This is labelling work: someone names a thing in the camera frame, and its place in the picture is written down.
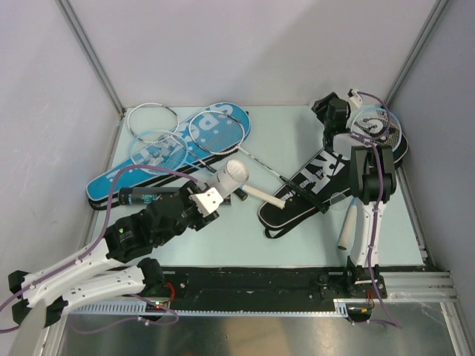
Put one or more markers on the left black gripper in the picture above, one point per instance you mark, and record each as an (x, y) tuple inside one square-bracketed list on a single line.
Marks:
[(189, 188)]

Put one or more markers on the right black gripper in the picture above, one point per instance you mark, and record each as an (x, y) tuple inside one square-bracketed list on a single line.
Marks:
[(320, 104)]

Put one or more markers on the black shuttlecock tube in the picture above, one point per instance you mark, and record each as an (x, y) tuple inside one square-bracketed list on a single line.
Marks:
[(145, 196)]

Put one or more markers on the white shuttlecock tube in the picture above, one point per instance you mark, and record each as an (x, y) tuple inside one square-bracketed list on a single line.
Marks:
[(229, 179)]

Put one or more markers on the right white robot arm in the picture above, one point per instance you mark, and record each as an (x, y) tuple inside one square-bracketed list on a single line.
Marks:
[(372, 180)]

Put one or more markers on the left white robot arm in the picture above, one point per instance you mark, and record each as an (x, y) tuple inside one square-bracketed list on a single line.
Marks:
[(118, 263)]

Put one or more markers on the light blue racket right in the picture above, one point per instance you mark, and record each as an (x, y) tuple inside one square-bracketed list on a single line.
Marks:
[(380, 127)]

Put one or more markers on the light blue racket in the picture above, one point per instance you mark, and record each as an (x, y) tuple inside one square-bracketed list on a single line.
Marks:
[(173, 151), (380, 127)]

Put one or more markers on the black racket cover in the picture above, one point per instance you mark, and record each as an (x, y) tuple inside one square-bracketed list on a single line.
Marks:
[(325, 175)]

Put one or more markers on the light blue racket left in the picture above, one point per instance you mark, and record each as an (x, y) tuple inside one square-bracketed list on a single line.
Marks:
[(173, 151)]

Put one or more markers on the clear tube cap centre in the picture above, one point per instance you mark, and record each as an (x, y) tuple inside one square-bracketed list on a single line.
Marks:
[(336, 198)]

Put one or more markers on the white racket white grip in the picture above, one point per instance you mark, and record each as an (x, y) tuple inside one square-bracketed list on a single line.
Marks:
[(220, 134)]

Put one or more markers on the blue racket cover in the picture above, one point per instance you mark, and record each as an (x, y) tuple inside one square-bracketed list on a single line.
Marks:
[(98, 189)]

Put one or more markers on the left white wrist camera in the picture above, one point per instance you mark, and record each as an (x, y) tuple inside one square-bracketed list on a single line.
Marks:
[(208, 201)]

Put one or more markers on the white frame racket far left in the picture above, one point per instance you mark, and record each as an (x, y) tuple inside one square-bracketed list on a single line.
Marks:
[(148, 121)]

